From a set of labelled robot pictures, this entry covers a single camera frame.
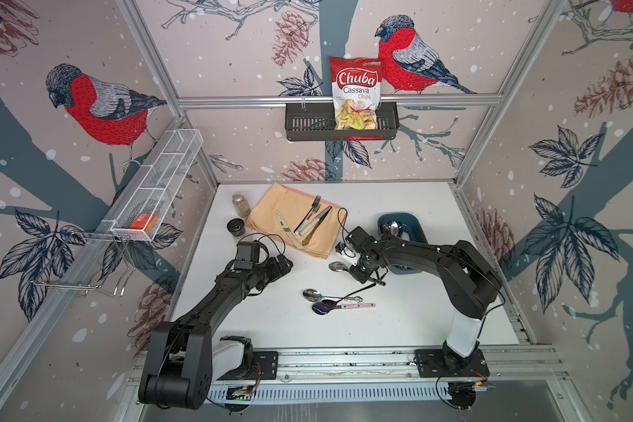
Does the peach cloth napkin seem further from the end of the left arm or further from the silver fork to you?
the end of the left arm

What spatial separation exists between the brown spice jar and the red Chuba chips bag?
489 mm

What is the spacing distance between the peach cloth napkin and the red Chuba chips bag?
1.25ft

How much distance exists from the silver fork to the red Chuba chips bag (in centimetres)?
37

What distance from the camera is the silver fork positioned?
1053mm

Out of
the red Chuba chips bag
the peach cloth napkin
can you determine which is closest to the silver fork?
the peach cloth napkin

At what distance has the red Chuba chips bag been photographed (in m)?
0.83

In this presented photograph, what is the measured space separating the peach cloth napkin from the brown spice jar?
2cm

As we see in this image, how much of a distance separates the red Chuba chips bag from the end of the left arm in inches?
19.3

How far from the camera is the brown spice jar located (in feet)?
3.45
